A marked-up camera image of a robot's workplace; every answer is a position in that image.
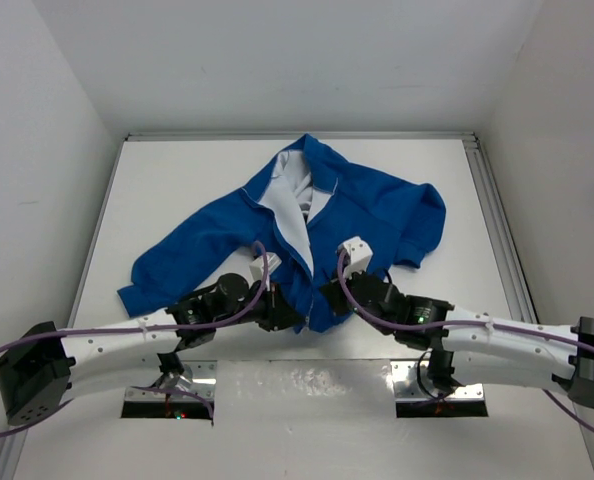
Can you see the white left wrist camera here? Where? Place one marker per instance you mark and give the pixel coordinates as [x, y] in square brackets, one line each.
[264, 265]

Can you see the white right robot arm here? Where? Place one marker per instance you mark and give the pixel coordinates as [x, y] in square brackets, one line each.
[468, 348]

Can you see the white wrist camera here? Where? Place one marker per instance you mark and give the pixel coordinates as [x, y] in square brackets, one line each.
[358, 255]
[264, 265]

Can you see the blue fleece zip jacket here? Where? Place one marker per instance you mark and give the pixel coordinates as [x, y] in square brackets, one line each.
[301, 206]

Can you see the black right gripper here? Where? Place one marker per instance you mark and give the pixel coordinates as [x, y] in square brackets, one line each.
[333, 294]

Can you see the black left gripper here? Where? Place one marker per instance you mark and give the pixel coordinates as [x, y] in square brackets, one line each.
[279, 313]

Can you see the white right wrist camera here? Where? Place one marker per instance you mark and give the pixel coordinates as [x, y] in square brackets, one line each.
[358, 255]

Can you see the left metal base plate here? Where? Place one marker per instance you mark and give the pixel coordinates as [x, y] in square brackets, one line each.
[198, 382]

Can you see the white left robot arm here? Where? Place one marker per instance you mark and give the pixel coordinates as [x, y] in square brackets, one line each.
[48, 367]

